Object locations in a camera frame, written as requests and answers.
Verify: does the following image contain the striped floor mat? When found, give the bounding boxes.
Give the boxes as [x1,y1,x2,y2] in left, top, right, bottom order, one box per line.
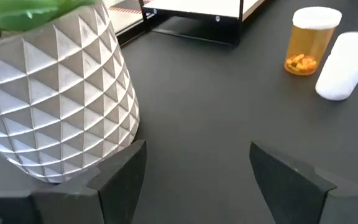
[104,0,155,16]

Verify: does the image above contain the white plastic bottle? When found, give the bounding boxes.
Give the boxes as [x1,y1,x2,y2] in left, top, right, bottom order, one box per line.
[314,30,358,101]

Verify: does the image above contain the white geometric plant pot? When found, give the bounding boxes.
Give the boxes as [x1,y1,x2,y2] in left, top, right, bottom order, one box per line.
[0,0,141,184]

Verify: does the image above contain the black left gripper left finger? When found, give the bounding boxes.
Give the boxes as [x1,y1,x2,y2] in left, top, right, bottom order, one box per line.
[31,139,147,224]

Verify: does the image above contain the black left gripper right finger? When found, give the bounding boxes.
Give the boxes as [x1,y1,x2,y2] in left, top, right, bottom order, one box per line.
[249,141,358,224]

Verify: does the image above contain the green succulent plant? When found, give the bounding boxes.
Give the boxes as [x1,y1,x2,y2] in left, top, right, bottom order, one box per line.
[0,0,99,44]

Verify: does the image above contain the black table mat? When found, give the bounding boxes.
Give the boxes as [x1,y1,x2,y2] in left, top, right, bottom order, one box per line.
[0,0,358,224]

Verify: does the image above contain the small orange pill bottle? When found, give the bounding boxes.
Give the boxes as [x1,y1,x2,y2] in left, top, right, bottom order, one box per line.
[283,6,343,77]

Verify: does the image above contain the wooden shelf black frame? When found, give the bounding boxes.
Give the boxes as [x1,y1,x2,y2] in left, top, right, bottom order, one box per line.
[137,0,267,47]

